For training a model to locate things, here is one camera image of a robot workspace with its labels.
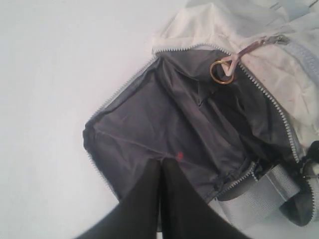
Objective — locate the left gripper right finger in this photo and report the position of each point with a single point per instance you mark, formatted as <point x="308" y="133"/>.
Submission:
<point x="184" y="214"/>

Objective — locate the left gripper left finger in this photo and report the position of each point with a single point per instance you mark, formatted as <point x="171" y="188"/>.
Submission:
<point x="136" y="216"/>

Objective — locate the white canvas backpack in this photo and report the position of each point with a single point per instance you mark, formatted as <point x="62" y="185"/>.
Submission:
<point x="232" y="94"/>

